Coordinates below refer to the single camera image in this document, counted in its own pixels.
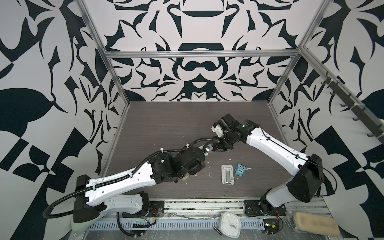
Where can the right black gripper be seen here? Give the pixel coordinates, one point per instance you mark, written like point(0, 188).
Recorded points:
point(218, 147)

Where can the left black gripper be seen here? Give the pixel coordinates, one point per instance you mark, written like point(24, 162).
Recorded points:
point(198, 168)

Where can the remote battery cover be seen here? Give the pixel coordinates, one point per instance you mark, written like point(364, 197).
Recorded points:
point(186, 177)

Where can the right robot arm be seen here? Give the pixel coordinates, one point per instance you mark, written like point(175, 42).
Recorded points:
point(306, 172)

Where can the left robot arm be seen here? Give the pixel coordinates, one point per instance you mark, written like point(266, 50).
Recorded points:
point(95, 198)

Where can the silver metal phone stand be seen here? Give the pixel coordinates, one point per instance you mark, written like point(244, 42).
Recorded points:
point(227, 175)

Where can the blue owl toy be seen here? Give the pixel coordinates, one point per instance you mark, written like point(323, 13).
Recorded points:
point(240, 170)

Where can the white square clock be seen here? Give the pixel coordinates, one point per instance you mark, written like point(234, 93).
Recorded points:
point(230, 225)

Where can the small circuit board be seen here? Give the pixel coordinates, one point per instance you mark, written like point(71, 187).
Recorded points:
point(272, 226)

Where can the beige sponge pad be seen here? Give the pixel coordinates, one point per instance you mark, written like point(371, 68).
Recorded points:
point(316, 224)

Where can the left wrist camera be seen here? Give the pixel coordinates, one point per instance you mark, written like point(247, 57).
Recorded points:
point(207, 149)

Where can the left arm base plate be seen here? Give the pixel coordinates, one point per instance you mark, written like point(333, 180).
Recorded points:
point(150, 209)

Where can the white slotted cable duct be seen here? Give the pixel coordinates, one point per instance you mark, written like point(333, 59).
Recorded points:
point(173, 225)

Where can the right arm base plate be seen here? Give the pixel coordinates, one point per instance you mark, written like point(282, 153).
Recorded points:
point(255, 208)

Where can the black wall hook rack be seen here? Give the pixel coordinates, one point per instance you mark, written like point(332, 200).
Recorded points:
point(350, 102)

